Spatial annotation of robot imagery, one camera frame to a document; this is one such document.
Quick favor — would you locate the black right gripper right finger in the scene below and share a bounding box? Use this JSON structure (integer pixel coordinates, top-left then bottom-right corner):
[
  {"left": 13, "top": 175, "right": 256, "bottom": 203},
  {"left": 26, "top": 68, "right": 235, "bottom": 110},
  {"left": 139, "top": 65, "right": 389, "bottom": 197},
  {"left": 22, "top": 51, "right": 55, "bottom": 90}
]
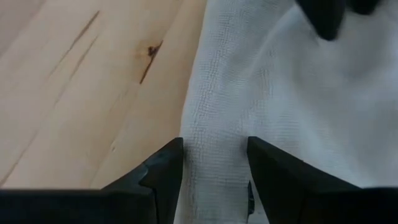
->
[{"left": 247, "top": 136, "right": 398, "bottom": 224}]

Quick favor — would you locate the plain white towel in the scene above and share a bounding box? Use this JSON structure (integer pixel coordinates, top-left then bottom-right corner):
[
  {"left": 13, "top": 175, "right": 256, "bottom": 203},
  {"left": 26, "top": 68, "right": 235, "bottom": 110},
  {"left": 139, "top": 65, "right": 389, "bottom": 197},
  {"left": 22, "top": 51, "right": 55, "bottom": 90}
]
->
[{"left": 173, "top": 0, "right": 398, "bottom": 224}]

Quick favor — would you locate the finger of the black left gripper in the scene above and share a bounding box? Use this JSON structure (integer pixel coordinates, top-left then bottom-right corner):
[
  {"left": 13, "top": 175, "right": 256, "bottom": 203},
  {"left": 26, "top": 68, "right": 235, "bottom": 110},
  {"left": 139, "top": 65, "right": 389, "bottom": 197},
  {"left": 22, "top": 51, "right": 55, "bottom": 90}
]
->
[
  {"left": 348, "top": 0, "right": 382, "bottom": 16},
  {"left": 295, "top": 0, "right": 346, "bottom": 42}
]

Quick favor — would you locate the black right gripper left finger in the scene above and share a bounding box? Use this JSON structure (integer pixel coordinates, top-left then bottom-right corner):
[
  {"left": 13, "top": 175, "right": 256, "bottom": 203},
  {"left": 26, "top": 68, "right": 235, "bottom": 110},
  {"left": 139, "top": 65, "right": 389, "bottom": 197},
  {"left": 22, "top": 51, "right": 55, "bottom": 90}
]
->
[{"left": 0, "top": 136, "right": 185, "bottom": 224}]

